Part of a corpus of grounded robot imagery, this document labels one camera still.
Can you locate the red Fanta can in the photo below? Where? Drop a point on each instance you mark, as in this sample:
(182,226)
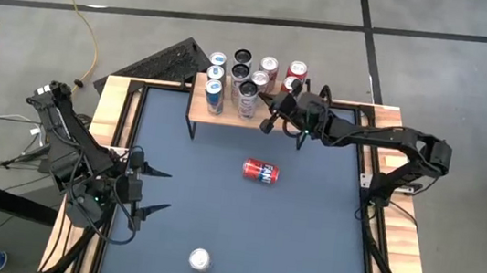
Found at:
(261,170)
(287,85)
(297,68)

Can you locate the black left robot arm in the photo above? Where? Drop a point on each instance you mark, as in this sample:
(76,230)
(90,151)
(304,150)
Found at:
(71,153)

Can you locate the black power adapter box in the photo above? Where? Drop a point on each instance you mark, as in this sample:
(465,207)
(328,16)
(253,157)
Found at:
(43,166)

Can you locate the white Celsius can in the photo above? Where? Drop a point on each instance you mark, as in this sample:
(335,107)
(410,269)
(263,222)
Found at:
(243,56)
(247,99)
(238,74)

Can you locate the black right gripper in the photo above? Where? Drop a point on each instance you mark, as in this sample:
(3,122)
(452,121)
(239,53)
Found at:
(310,116)

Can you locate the wooden shelf with black frame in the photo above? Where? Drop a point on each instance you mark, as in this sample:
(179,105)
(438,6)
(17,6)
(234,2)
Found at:
(202,112)

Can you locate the silver Diet Coke can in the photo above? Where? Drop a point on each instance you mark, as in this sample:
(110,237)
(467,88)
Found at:
(269,66)
(199,258)
(260,79)

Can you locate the grey metal mounting plate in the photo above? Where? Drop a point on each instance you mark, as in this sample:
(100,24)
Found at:
(365,180)

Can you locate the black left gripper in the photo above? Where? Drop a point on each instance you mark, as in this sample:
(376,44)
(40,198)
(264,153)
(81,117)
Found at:
(129,188)

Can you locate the blue silver Red Bull can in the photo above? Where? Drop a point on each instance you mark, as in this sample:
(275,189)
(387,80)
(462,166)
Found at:
(214,97)
(215,73)
(218,57)

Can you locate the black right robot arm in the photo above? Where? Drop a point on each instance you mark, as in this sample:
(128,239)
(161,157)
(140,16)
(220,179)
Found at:
(385,141)

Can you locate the black floor beam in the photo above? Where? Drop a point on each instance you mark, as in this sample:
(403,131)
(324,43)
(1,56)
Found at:
(6,201)

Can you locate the blue-grey table mat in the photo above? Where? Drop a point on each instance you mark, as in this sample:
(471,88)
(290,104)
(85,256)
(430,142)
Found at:
(308,217)

